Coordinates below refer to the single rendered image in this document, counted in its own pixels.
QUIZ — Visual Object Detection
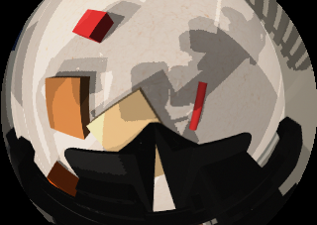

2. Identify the dark red cylinder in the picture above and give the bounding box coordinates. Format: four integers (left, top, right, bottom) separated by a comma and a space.
189, 82, 207, 130

